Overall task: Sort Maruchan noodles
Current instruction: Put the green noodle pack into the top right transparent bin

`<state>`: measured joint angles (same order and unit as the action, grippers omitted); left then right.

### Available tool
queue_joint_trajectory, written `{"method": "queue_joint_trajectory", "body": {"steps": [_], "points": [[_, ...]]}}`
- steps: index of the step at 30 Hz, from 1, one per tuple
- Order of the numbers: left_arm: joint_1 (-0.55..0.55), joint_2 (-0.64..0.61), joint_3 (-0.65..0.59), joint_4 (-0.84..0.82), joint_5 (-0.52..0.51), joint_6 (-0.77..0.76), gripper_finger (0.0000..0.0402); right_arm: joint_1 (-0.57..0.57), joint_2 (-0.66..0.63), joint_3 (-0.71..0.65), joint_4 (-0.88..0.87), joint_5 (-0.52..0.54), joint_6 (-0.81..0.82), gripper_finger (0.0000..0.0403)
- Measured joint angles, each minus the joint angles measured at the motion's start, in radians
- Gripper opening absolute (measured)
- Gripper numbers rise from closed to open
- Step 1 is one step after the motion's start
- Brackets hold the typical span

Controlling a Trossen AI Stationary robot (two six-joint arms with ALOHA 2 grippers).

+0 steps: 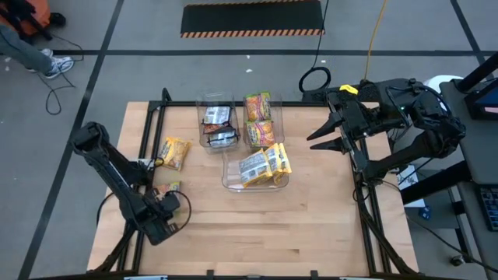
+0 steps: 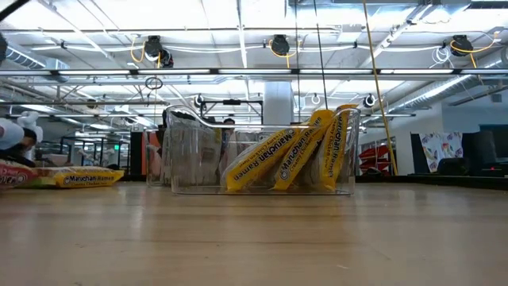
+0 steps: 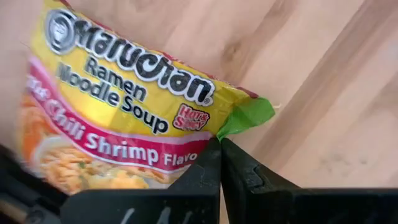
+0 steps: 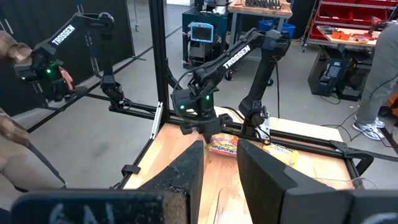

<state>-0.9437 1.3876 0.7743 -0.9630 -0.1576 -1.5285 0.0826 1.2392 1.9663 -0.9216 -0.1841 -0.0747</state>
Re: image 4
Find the silver metal bracket plate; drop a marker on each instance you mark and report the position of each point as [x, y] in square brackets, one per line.
[265, 126]

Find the wooden workbench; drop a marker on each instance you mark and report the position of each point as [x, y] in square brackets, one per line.
[261, 11]

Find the blue framed screen device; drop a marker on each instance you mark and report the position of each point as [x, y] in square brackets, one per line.
[202, 32]

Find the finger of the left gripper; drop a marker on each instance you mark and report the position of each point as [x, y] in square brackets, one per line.
[205, 132]
[214, 130]

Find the silver aluminium strip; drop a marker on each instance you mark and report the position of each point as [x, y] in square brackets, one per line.
[156, 119]

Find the black curtain panel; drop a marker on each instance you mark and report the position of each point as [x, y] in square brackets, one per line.
[18, 18]

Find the dark teal equipment cabinet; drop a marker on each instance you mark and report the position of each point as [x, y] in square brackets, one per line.
[192, 53]

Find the black metal table frame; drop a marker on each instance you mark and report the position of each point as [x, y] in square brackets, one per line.
[158, 62]

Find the person's hand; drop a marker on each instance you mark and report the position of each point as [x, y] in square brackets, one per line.
[67, 79]

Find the black equipment box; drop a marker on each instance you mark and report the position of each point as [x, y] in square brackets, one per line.
[331, 73]

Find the yellow creamy chicken ramen pack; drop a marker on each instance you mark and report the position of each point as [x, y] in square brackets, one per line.
[281, 154]

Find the clear plastic bin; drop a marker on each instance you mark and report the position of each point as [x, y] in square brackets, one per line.
[230, 207]

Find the person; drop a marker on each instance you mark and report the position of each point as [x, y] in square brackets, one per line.
[381, 77]
[18, 161]

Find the red bin rack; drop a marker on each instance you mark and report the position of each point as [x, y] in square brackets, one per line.
[351, 14]

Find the wooden work table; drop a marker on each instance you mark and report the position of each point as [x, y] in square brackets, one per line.
[351, 40]

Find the green lime chili ramen pack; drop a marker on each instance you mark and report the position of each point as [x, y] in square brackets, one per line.
[224, 147]

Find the blue storage bin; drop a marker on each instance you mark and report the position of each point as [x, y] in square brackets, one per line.
[278, 28]

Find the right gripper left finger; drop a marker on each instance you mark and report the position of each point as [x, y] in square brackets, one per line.
[124, 208]

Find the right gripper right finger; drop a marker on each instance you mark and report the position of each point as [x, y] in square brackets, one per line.
[295, 205]

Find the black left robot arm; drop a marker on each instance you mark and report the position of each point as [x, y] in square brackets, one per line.
[264, 81]

